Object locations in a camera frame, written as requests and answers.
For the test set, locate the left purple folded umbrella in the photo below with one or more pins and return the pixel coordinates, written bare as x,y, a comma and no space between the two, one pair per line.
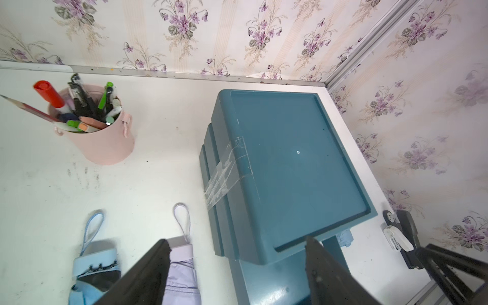
182,284

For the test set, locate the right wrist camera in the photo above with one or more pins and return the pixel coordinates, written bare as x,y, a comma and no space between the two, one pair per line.
402,235

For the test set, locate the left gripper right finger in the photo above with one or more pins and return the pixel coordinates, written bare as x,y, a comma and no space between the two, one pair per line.
329,283

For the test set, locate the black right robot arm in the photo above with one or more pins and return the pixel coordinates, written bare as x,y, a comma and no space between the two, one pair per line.
441,263

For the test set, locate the green highlighter pen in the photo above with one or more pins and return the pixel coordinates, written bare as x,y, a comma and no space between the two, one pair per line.
106,102

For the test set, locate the red marker pen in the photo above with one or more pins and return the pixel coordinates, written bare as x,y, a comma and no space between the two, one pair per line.
51,95

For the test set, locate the teal drawer cabinet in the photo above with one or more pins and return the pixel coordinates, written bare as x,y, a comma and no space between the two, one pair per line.
276,172

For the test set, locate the pink pen holder cup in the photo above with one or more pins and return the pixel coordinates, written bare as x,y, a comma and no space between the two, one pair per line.
109,146

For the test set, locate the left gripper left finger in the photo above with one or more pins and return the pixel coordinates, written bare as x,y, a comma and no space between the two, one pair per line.
145,282

